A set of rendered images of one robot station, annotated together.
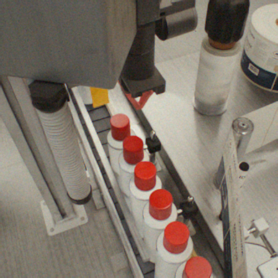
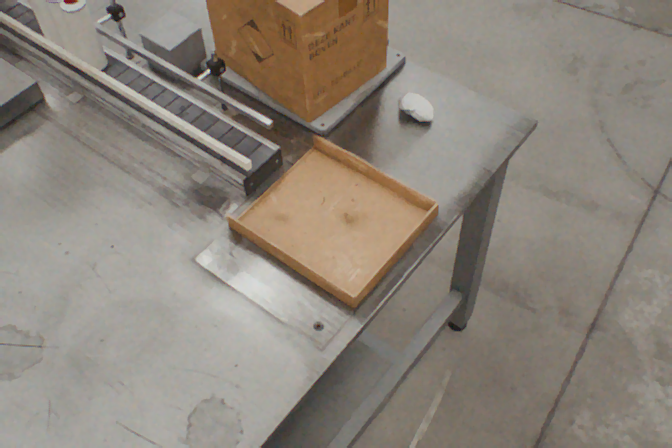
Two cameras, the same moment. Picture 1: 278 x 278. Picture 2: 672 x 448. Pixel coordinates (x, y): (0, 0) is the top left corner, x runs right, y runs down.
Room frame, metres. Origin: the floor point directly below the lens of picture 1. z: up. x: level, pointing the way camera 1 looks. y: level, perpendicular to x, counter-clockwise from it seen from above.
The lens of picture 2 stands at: (2.08, 0.04, 1.92)
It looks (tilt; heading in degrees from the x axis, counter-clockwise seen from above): 52 degrees down; 152
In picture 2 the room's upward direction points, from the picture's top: 3 degrees counter-clockwise
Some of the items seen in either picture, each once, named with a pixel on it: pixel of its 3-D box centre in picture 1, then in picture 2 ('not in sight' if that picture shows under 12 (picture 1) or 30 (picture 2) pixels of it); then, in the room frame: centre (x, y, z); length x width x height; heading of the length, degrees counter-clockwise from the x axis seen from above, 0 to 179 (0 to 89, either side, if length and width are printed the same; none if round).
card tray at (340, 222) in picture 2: not in sight; (332, 214); (1.34, 0.42, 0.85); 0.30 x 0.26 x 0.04; 22
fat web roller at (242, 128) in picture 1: (232, 156); not in sight; (0.36, -0.17, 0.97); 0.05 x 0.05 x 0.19
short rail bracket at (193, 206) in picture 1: (180, 214); not in sight; (0.28, -0.07, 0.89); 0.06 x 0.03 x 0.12; 112
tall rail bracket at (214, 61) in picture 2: not in sight; (212, 88); (0.97, 0.36, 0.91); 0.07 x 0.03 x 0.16; 112
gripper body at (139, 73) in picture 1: (138, 61); not in sight; (0.46, 0.00, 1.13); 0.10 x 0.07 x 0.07; 22
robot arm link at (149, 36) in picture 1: (140, 30); not in sight; (0.46, 0.00, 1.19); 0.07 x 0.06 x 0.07; 118
